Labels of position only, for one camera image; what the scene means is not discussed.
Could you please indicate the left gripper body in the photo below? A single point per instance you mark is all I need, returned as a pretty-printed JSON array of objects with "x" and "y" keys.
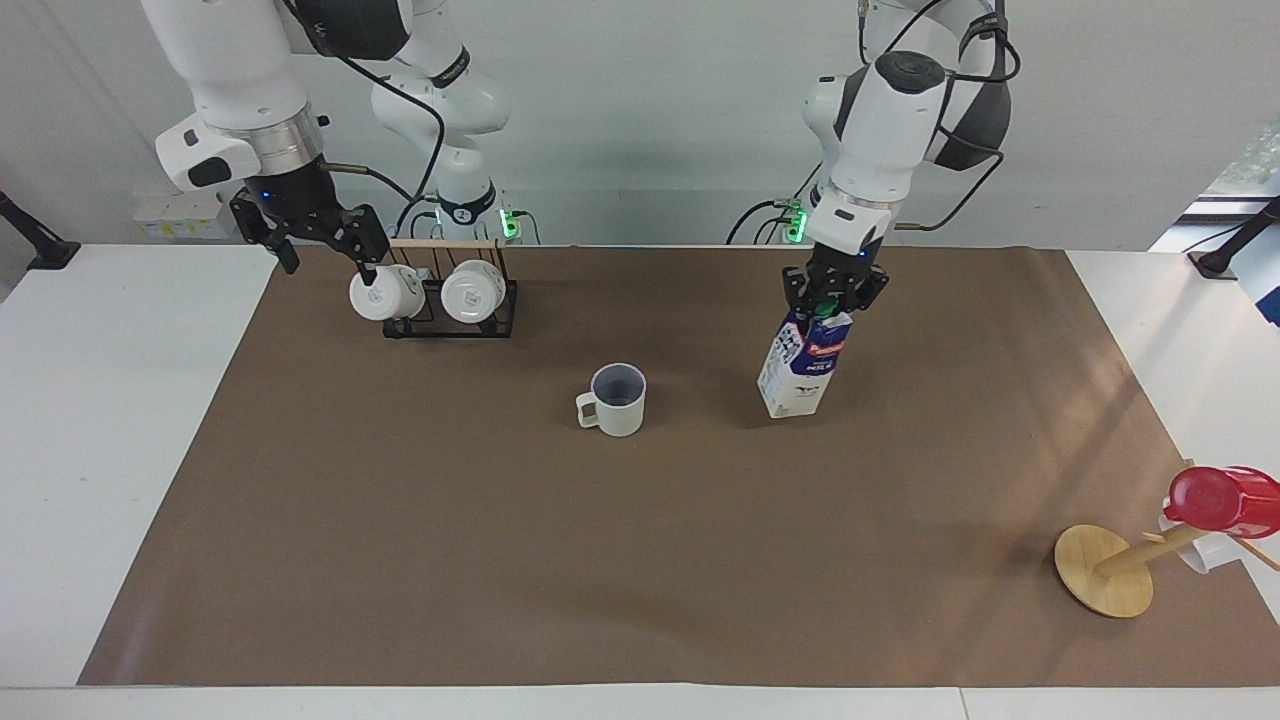
[{"x": 843, "y": 265}]

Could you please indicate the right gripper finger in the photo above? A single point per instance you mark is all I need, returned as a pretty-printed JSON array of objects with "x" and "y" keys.
[
  {"x": 278, "y": 240},
  {"x": 355, "y": 235}
]

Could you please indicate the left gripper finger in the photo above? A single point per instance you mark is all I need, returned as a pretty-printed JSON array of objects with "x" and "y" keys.
[
  {"x": 868, "y": 290},
  {"x": 797, "y": 292}
]

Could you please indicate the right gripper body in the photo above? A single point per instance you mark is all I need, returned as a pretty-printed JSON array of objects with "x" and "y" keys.
[{"x": 295, "y": 195}]

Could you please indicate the white blue milk carton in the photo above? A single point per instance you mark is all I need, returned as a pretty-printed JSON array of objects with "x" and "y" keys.
[{"x": 800, "y": 365}]

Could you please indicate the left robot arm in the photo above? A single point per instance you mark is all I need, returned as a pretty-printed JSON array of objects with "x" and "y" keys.
[{"x": 885, "y": 130}]

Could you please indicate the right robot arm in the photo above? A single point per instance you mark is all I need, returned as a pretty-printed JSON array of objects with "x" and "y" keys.
[{"x": 240, "y": 70}]

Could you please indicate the white cup with grey inside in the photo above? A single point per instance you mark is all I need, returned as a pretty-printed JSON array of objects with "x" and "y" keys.
[{"x": 620, "y": 405}]

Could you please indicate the red cup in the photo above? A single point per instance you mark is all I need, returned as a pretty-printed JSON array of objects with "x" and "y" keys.
[{"x": 1225, "y": 500}]

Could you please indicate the black stand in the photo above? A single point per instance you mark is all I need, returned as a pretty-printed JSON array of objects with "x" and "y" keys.
[
  {"x": 40, "y": 245},
  {"x": 1225, "y": 255}
]

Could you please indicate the wooden mug tree stand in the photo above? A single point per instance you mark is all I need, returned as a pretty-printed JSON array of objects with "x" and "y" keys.
[{"x": 1105, "y": 572}]

